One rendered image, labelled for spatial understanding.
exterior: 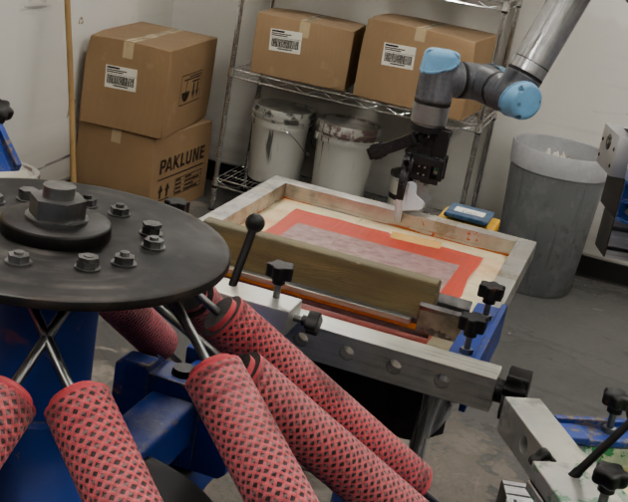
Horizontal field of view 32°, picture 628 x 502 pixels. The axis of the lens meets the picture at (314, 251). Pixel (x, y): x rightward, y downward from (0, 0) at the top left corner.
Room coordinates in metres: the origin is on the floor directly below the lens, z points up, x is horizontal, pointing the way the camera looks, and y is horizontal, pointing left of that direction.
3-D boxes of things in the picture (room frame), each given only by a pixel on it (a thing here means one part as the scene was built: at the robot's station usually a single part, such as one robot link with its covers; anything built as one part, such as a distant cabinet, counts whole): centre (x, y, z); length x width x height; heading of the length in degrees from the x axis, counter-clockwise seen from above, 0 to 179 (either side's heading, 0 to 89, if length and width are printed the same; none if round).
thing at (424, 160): (2.24, -0.19, 1.12); 0.09 x 0.08 x 0.12; 74
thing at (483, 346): (1.58, -0.27, 0.97); 0.30 x 0.05 x 0.07; 165
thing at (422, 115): (2.25, -0.19, 1.20); 0.08 x 0.08 x 0.05
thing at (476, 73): (2.27, -0.28, 1.28); 0.11 x 0.11 x 0.08; 26
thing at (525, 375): (1.36, -0.29, 1.02); 0.07 x 0.06 x 0.07; 165
